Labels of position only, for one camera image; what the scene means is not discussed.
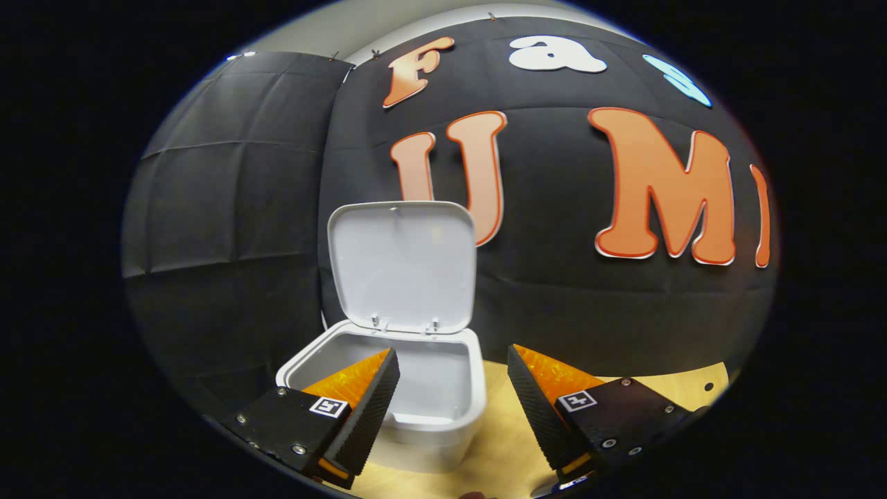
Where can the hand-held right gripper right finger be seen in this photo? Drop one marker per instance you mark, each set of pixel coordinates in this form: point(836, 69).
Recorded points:
point(544, 416)

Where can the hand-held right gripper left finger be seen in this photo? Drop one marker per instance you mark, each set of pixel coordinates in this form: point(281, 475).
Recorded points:
point(364, 423)

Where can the white desktop garbage bin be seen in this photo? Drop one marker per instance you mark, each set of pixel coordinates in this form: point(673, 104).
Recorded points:
point(402, 263)

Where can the wooden desktop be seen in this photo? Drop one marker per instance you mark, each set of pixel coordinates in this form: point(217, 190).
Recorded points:
point(506, 443)

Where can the black backdrop cloth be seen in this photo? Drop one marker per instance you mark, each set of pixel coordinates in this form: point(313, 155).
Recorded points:
point(554, 312)

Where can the ceiling light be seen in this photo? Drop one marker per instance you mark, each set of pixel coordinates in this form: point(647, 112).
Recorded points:
point(240, 55)

